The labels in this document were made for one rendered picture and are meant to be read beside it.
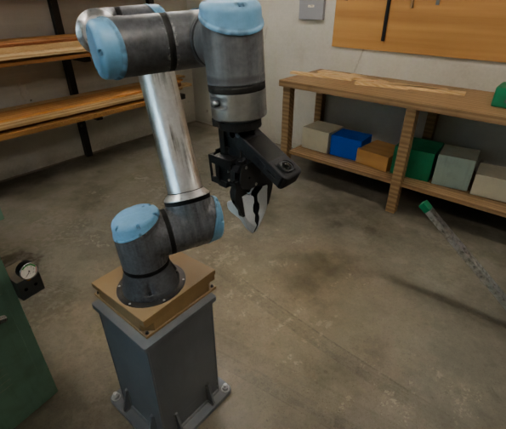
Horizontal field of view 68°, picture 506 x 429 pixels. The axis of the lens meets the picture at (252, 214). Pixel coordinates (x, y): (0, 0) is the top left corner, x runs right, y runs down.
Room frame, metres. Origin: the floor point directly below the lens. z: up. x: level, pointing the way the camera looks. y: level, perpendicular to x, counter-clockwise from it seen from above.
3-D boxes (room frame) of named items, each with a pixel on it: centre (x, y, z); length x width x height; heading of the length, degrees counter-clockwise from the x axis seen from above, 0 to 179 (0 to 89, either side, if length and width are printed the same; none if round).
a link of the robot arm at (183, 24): (0.71, 0.09, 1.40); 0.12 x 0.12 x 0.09; 25
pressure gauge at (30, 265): (1.00, 0.77, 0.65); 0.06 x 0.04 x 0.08; 147
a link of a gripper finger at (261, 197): (0.62, 0.00, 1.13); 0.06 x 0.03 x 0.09; 44
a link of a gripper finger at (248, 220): (0.59, 0.02, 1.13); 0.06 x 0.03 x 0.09; 44
